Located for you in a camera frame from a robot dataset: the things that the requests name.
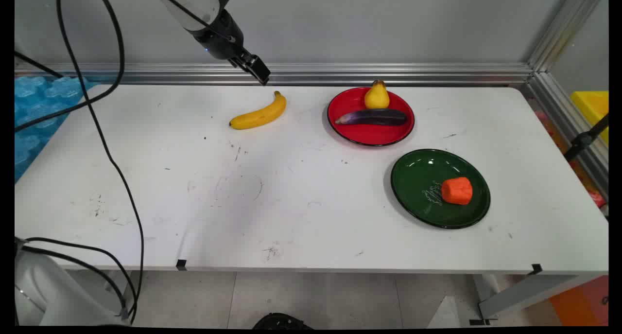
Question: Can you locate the horizontal aluminium frame rail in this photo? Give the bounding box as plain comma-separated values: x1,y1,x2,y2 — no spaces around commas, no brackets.
15,63,534,87

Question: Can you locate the orange carrot chunk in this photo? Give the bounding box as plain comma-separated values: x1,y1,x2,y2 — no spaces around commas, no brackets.
441,176,474,206

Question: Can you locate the red round plate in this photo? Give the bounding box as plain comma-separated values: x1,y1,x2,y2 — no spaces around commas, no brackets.
327,87,415,147

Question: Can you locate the blue bubble wrap sheet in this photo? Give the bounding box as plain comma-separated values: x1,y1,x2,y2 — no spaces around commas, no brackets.
15,75,100,183

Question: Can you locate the purple eggplant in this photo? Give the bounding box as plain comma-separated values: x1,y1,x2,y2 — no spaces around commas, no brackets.
335,108,408,127

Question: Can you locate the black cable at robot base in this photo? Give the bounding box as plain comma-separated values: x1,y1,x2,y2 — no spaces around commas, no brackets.
18,237,138,320

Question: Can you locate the yellow plastic bin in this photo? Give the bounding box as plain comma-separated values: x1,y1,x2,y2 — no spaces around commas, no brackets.
570,90,609,146

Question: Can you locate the upright aluminium frame post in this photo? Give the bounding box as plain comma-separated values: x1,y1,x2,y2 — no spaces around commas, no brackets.
527,0,607,73

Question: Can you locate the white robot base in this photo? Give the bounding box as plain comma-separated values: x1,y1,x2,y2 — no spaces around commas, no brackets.
15,248,129,327

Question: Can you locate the yellow banana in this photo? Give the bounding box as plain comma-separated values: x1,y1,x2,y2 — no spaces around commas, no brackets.
229,91,287,130

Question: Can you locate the grey table leg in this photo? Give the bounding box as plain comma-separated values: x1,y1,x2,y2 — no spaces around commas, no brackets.
478,274,584,321

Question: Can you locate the yellow pear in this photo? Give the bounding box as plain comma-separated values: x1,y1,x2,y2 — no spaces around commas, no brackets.
364,80,391,110

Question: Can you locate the green round plate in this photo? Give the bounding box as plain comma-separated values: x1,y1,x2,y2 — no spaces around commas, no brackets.
390,149,491,229

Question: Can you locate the side aluminium frame rail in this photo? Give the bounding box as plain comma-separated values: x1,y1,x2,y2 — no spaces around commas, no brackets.
519,71,609,201

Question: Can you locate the long thin black cable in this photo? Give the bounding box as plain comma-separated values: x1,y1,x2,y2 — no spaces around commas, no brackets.
56,0,145,322

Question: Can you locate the black round object on floor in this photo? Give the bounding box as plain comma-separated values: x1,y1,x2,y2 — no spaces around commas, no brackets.
252,313,315,330

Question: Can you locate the thick black cable white label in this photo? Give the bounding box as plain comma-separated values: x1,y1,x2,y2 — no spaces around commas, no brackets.
15,0,126,133

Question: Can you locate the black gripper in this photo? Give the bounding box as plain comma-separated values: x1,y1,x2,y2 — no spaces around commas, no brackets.
193,8,271,86

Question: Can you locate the short black cable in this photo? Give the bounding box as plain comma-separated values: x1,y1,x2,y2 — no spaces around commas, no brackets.
15,51,65,79

